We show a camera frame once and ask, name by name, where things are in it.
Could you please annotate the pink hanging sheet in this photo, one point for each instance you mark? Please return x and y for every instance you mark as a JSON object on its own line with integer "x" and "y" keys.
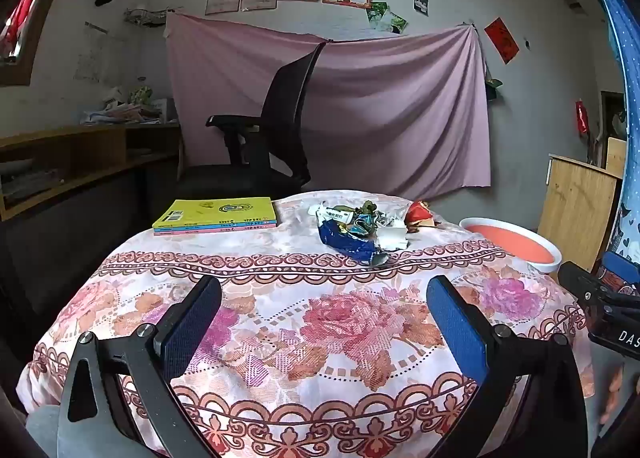
{"x": 400, "y": 103}

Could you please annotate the pink book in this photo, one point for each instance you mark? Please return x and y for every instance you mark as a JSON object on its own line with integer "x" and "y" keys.
{"x": 215, "y": 231}

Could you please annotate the window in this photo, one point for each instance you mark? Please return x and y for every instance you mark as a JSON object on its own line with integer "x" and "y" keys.
{"x": 30, "y": 13}

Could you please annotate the small green plant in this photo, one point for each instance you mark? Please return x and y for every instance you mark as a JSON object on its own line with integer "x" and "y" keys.
{"x": 141, "y": 94}

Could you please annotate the yellow book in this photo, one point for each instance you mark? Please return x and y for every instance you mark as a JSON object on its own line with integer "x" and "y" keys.
{"x": 215, "y": 210}

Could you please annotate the red hanging ornament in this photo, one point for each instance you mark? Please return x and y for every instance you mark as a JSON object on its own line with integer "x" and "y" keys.
{"x": 582, "y": 117}

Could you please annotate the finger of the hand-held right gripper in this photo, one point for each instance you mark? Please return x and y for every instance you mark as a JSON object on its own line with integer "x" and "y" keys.
{"x": 582, "y": 280}
{"x": 622, "y": 265}

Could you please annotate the green hanging hat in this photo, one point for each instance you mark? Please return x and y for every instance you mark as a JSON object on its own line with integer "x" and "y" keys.
{"x": 493, "y": 87}

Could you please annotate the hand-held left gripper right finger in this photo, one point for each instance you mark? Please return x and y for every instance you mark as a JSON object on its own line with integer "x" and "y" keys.
{"x": 460, "y": 328}

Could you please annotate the small dark photo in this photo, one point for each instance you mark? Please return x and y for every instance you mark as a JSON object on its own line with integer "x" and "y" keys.
{"x": 421, "y": 4}

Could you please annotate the silver foil wrapper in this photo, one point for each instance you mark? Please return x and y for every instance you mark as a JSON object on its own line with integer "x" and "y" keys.
{"x": 381, "y": 259}

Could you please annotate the red paper square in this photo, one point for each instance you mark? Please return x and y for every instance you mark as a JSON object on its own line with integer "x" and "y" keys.
{"x": 501, "y": 40}

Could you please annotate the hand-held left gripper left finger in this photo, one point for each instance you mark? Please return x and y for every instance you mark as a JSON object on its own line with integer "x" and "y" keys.
{"x": 187, "y": 333}

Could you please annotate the blue snack wrapper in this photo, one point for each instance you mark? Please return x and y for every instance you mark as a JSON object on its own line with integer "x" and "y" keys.
{"x": 345, "y": 240}

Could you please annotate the yellow green wrapper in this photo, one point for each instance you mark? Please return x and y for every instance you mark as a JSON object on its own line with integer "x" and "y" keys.
{"x": 370, "y": 209}

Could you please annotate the floral pink blanket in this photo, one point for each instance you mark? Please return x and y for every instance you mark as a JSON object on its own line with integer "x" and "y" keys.
{"x": 310, "y": 288}

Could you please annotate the green photo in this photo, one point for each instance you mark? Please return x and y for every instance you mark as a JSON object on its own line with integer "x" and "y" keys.
{"x": 396, "y": 24}
{"x": 376, "y": 13}

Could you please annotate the wooden desk shelf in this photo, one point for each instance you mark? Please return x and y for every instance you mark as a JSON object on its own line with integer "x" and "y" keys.
{"x": 75, "y": 151}

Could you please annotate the teal candy wrapper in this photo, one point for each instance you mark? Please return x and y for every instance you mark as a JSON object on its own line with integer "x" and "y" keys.
{"x": 361, "y": 226}

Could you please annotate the black office chair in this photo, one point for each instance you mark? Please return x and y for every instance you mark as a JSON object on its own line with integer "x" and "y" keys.
{"x": 285, "y": 108}

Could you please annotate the red snack packet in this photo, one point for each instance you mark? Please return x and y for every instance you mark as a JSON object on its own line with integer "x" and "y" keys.
{"x": 419, "y": 215}

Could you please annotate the blue dotted printed curtain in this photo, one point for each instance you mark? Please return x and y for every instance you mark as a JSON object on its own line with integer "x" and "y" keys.
{"x": 620, "y": 38}

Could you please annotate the pile of papers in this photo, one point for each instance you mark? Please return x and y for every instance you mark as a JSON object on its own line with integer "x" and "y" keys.
{"x": 120, "y": 113}

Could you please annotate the white paper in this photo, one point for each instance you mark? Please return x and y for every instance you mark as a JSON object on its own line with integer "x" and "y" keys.
{"x": 392, "y": 237}

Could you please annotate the white and red basin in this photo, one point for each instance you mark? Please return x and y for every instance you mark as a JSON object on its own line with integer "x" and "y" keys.
{"x": 510, "y": 243}

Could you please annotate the light wooden cabinet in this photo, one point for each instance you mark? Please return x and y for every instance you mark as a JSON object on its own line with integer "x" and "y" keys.
{"x": 575, "y": 213}

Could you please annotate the white labelled wrapper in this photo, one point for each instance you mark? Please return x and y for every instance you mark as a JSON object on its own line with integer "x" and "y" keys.
{"x": 332, "y": 213}

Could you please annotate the person's right hand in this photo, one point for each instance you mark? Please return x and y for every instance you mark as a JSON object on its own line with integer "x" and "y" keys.
{"x": 614, "y": 380}

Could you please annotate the blue book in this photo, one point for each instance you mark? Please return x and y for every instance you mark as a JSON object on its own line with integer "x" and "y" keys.
{"x": 220, "y": 226}

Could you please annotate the light wooden panel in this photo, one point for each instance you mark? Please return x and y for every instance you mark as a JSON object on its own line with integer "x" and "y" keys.
{"x": 616, "y": 156}

